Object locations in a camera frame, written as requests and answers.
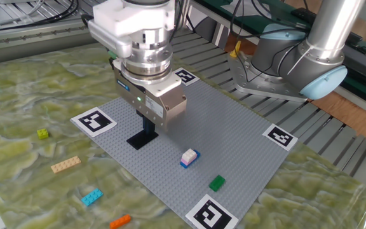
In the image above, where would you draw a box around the cyan Lego plate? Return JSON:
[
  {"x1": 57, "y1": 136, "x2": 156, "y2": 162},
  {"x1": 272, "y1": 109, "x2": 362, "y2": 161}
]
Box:
[{"x1": 81, "y1": 188, "x2": 104, "y2": 207}]

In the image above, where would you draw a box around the orange Lego brick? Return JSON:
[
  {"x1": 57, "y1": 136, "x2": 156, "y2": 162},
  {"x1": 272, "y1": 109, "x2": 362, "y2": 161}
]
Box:
[{"x1": 109, "y1": 214, "x2": 132, "y2": 229}]

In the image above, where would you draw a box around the green marble slab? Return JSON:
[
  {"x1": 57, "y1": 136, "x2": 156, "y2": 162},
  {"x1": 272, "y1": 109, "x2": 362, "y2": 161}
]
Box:
[{"x1": 0, "y1": 43, "x2": 366, "y2": 229}]

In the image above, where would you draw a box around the large spiral fiducial marker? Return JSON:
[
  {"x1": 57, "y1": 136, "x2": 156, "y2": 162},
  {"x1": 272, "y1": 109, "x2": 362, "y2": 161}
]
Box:
[{"x1": 184, "y1": 193, "x2": 240, "y2": 229}]

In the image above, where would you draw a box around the blue Lego brick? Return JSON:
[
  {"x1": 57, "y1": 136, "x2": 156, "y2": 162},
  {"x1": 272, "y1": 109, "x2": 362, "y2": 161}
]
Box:
[{"x1": 179, "y1": 149, "x2": 201, "y2": 169}]

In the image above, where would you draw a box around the grey aluminium side rail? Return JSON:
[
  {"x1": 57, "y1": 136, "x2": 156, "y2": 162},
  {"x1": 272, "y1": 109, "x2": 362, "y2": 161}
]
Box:
[{"x1": 0, "y1": 17, "x2": 114, "y2": 66}]

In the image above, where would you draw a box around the tan Lego plate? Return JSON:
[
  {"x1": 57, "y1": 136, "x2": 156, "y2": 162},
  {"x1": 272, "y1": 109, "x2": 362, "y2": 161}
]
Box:
[{"x1": 50, "y1": 155, "x2": 82, "y2": 174}]

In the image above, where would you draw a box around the white Lego brick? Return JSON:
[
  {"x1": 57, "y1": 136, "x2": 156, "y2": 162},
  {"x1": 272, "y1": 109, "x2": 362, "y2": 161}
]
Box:
[{"x1": 181, "y1": 148, "x2": 198, "y2": 162}]

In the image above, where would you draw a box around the small fiducial marker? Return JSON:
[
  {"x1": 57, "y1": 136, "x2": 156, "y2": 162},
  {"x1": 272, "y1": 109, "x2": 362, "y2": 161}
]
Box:
[
  {"x1": 262, "y1": 123, "x2": 299, "y2": 152},
  {"x1": 173, "y1": 67, "x2": 200, "y2": 87}
]

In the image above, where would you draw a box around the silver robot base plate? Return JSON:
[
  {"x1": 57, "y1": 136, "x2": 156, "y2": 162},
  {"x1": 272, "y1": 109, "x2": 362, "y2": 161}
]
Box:
[{"x1": 227, "y1": 52, "x2": 309, "y2": 103}]

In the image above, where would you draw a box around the lime green Lego brick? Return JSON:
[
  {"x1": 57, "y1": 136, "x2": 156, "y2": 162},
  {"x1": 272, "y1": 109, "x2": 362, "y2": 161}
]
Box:
[{"x1": 36, "y1": 128, "x2": 50, "y2": 140}]

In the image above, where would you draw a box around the dark green Lego brick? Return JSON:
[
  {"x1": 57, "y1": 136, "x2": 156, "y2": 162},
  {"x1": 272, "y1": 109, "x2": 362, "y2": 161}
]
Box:
[{"x1": 208, "y1": 174, "x2": 227, "y2": 193}]

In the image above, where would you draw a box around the clear plastic bag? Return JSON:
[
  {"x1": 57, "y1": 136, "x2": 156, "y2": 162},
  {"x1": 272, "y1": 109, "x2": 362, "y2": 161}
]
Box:
[{"x1": 220, "y1": 0, "x2": 263, "y2": 17}]

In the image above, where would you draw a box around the grey Lego baseplate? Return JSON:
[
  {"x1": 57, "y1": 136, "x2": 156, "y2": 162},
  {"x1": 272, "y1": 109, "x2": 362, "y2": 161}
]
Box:
[{"x1": 70, "y1": 67, "x2": 299, "y2": 229}]

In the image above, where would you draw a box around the black Lego plate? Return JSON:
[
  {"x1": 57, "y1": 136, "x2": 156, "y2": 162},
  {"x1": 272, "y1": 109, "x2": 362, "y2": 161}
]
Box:
[{"x1": 126, "y1": 129, "x2": 159, "y2": 151}]

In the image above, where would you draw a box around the black cable with plug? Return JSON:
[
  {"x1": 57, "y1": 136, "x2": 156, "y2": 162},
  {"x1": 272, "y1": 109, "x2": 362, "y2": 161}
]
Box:
[{"x1": 0, "y1": 0, "x2": 79, "y2": 32}]

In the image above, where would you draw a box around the white zip tie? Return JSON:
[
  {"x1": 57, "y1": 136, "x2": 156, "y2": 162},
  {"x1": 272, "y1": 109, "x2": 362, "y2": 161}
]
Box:
[{"x1": 286, "y1": 46, "x2": 311, "y2": 76}]

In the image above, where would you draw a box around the pink Lego plate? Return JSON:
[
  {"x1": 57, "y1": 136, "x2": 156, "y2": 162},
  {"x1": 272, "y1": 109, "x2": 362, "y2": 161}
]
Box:
[{"x1": 181, "y1": 155, "x2": 198, "y2": 167}]

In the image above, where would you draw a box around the yellow plastic clip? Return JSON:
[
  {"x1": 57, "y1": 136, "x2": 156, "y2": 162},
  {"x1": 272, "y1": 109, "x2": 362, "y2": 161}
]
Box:
[{"x1": 229, "y1": 39, "x2": 242, "y2": 59}]

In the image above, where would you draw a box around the silver Schunk gripper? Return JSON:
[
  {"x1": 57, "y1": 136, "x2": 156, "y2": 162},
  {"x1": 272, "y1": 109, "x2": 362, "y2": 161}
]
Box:
[{"x1": 112, "y1": 74, "x2": 187, "y2": 137}]

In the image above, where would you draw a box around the large blocky fiducial marker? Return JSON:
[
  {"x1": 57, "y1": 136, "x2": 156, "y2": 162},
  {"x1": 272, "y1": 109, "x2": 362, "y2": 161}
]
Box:
[{"x1": 70, "y1": 106, "x2": 118, "y2": 138}]

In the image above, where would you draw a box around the black cable green connector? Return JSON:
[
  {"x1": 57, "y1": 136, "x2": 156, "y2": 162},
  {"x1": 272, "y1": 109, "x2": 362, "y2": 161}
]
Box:
[{"x1": 81, "y1": 14, "x2": 119, "y2": 61}]

